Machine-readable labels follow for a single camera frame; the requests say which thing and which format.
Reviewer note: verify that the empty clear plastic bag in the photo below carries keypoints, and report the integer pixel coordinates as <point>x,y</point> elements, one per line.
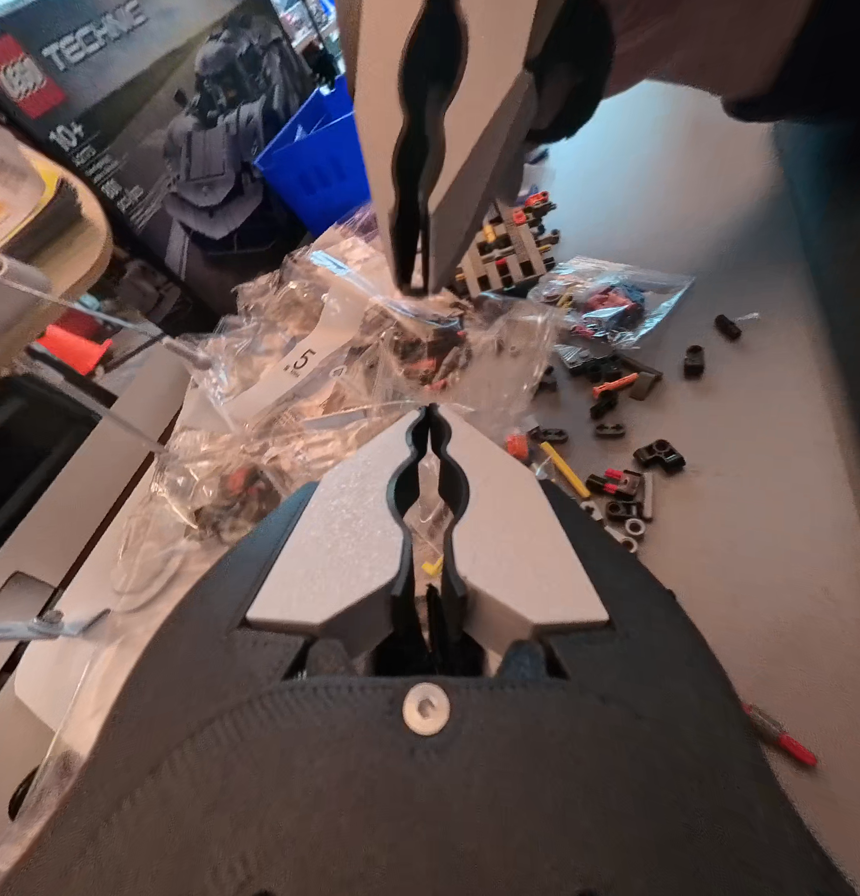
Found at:
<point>87,700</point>

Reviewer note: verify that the grey lego chassis assembly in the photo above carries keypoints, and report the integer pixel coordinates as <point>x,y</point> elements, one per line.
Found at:
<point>507,259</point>

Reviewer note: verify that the wooden side table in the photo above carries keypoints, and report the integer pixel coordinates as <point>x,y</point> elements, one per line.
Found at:
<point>80,266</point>

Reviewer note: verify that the clear bag red black parts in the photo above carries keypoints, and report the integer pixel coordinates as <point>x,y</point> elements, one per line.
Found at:
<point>227,497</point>

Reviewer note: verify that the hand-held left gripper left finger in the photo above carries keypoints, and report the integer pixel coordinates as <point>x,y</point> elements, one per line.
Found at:
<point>332,553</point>

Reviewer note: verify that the metal bracket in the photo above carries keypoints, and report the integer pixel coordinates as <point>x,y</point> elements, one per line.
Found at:
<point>52,619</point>

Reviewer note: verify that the blue plastic bin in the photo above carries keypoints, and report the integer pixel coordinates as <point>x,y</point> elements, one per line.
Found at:
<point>311,168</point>

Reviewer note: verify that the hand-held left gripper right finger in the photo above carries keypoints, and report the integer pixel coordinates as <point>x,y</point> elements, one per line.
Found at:
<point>521,553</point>

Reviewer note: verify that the small zip bag colourful parts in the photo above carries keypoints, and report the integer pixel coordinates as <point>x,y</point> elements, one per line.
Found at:
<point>612,301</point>

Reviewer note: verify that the white tapered rod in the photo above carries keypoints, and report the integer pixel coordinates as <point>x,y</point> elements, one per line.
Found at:
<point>132,434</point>

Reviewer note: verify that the instruction booklet stack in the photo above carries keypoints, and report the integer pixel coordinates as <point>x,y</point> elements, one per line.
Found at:
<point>17,182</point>

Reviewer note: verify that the black perforated board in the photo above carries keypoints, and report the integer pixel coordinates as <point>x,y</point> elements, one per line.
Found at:
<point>843,315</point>

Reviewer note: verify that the person's right hand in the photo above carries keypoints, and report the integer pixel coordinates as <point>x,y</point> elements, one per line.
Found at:
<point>682,42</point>

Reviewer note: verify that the red grey lego pin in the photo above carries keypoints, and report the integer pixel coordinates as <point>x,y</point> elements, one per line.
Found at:
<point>787,743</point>

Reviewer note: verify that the scattered loose lego pieces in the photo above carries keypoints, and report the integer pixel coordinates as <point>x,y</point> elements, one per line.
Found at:
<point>615,483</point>

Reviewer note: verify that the black lego set box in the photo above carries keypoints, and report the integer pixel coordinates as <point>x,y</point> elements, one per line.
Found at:
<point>122,105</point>

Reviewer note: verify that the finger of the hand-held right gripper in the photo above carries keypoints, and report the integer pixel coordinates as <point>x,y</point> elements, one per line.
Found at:
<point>493,56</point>
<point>377,105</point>

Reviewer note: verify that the orange plastic object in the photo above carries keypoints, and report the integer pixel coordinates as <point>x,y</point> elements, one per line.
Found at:
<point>73,346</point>

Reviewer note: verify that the bluish clear plastic bag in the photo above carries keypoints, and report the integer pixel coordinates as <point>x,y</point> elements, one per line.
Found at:
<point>346,245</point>

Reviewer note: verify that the numbered clear plastic bag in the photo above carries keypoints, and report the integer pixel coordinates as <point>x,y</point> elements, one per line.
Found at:
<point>297,364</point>

